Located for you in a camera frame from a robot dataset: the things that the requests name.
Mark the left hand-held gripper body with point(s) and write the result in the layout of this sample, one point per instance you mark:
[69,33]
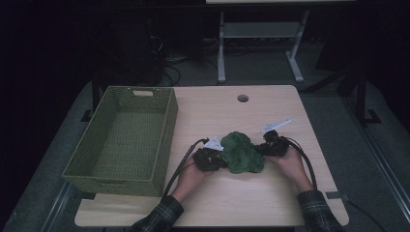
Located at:
[208,159]

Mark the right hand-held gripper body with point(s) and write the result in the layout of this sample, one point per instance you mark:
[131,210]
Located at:
[274,146]

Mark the green fuzzy cloth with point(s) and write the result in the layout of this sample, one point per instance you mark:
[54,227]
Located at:
[241,153]

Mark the green woven basket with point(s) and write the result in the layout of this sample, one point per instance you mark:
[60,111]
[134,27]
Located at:
[129,138]

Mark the person's left hand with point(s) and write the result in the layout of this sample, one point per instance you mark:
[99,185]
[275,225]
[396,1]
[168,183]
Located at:
[188,180]

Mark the person's right hand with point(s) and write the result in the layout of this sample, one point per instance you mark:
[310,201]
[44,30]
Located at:
[295,167]

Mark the grey metal stand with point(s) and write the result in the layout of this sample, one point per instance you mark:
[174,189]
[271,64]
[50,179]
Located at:
[257,30]

